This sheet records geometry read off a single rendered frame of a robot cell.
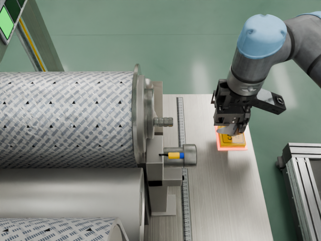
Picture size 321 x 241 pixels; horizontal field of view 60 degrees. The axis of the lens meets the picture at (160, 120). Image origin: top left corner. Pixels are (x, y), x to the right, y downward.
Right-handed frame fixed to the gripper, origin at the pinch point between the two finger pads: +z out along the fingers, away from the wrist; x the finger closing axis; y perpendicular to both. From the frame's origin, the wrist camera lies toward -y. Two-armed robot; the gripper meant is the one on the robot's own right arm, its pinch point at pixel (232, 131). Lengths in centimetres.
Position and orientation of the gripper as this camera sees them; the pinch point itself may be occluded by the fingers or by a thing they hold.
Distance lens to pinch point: 79.8
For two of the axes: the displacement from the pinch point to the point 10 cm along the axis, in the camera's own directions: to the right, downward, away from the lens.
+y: -10.0, 0.1, -0.1
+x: 0.1, 8.3, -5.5
